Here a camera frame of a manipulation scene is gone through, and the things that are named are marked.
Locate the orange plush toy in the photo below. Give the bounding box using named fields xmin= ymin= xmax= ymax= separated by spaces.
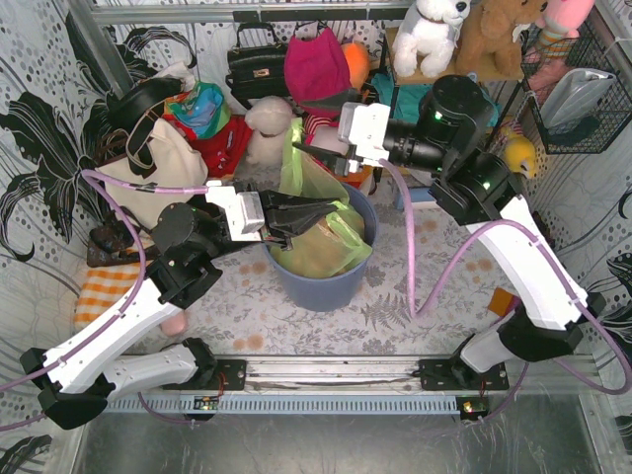
xmin=342 ymin=42 xmax=370 ymax=89

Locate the black wire basket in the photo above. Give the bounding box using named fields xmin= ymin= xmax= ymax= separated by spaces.
xmin=521 ymin=24 xmax=631 ymax=154

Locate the magenta fabric bag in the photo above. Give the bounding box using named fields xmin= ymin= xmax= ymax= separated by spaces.
xmin=283 ymin=27 xmax=351 ymax=119

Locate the orange checkered cloth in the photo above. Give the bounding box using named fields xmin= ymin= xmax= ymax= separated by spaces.
xmin=73 ymin=263 xmax=139 ymax=331

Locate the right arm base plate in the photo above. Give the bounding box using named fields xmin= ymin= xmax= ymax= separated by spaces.
xmin=414 ymin=358 xmax=510 ymax=391

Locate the pink plush toy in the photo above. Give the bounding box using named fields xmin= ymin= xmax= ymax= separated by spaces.
xmin=535 ymin=0 xmax=594 ymax=48

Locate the dark brown strap bag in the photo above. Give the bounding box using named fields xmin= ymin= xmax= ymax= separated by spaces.
xmin=86 ymin=211 xmax=140 ymax=268

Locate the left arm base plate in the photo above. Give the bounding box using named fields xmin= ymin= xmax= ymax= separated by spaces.
xmin=161 ymin=358 xmax=247 ymax=391

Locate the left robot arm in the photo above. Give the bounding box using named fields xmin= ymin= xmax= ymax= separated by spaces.
xmin=20 ymin=180 xmax=342 ymax=430

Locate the white plush dog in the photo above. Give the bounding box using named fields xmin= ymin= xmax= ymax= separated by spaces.
xmin=392 ymin=0 xmax=471 ymax=78

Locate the black leather handbag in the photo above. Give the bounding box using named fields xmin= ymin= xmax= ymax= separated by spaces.
xmin=225 ymin=22 xmax=290 ymax=110

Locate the wooden shelf rack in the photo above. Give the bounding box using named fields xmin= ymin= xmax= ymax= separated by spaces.
xmin=369 ymin=27 xmax=523 ymax=147

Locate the blue plastic trash bin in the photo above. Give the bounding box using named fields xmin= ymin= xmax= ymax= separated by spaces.
xmin=264 ymin=183 xmax=378 ymax=312

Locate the teal folded cloth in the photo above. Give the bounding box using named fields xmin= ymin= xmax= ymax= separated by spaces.
xmin=370 ymin=72 xmax=501 ymax=124

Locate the silver foil pouch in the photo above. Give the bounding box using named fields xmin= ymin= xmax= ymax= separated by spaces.
xmin=540 ymin=68 xmax=616 ymax=128

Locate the yellow plush toy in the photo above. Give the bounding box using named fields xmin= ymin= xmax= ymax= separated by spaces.
xmin=501 ymin=125 xmax=536 ymax=179

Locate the green plastic trash bag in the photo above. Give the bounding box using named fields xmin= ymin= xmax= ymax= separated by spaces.
xmin=271 ymin=118 xmax=372 ymax=279

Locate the blue floor mop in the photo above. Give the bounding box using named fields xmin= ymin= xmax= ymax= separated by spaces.
xmin=393 ymin=187 xmax=438 ymax=211

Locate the cream canvas tote bag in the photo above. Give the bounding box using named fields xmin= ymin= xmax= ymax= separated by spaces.
xmin=94 ymin=118 xmax=209 ymax=223

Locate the pink round plush doll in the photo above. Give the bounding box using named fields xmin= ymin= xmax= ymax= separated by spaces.
xmin=303 ymin=115 xmax=349 ymax=155

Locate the white fluffy plush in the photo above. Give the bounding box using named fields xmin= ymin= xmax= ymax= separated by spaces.
xmin=245 ymin=96 xmax=294 ymax=166

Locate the pink case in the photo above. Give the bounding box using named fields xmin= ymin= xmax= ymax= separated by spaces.
xmin=160 ymin=311 xmax=188 ymax=337

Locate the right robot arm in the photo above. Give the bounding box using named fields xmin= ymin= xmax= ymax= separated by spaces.
xmin=301 ymin=75 xmax=590 ymax=389

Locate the colourful folded clothes stack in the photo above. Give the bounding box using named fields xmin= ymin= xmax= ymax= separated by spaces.
xmin=162 ymin=82 xmax=253 ymax=178

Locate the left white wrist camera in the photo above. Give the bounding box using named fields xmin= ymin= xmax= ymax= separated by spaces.
xmin=205 ymin=180 xmax=266 ymax=242

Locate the brown teddy bear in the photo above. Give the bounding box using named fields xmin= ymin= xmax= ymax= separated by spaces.
xmin=455 ymin=0 xmax=548 ymax=77

